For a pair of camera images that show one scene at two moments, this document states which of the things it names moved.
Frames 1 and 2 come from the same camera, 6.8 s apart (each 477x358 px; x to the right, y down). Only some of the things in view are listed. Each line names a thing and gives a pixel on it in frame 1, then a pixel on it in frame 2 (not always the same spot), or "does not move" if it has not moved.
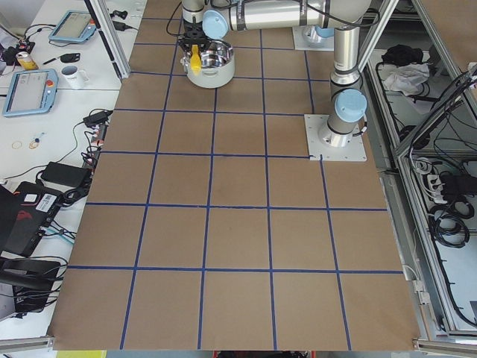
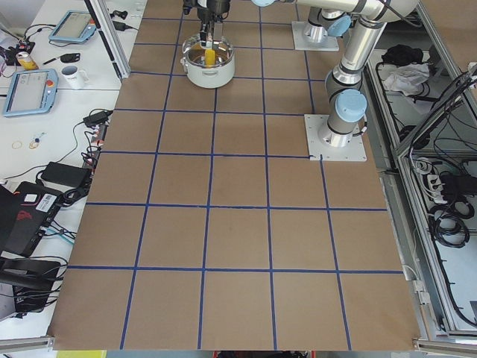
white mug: (74, 77) does not move
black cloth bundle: (401, 54) does not move
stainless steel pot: (217, 68) does not move
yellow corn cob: (195, 60) -> (209, 57)
